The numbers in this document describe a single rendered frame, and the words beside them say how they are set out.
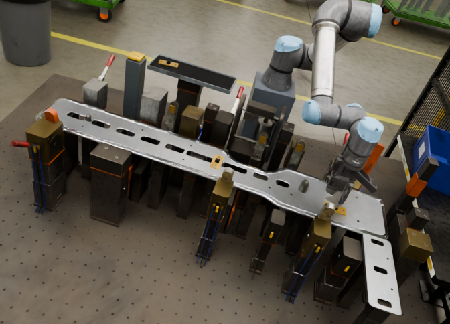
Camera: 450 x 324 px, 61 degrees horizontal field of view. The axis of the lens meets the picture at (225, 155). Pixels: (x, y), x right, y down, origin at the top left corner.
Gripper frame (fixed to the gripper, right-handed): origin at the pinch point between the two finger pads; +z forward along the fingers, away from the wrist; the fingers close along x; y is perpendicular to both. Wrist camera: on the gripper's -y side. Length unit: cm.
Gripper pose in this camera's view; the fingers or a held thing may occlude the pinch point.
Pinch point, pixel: (336, 204)
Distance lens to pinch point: 145.1
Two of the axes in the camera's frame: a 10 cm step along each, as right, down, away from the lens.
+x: -2.3, 5.6, -7.9
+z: -2.0, 7.7, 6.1
